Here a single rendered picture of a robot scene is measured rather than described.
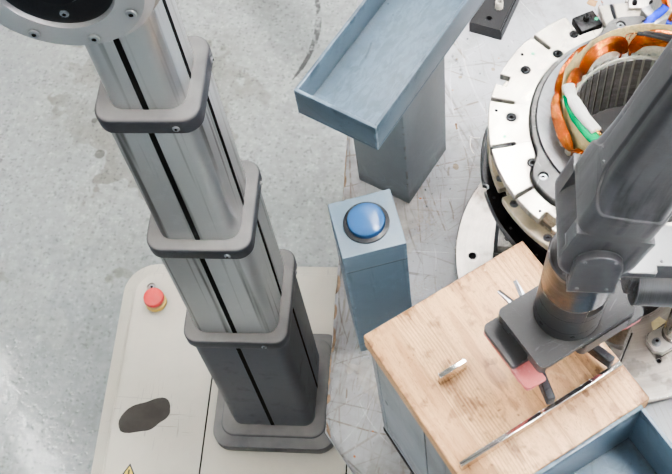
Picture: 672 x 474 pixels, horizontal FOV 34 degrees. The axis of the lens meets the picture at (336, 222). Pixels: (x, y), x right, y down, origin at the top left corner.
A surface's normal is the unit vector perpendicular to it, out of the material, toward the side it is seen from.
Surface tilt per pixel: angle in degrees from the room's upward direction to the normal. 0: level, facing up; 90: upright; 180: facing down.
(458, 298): 0
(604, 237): 89
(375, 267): 90
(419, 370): 0
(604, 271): 90
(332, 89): 0
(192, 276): 90
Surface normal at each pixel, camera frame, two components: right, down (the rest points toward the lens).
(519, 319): -0.05, -0.49
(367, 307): 0.22, 0.84
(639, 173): -0.11, 0.84
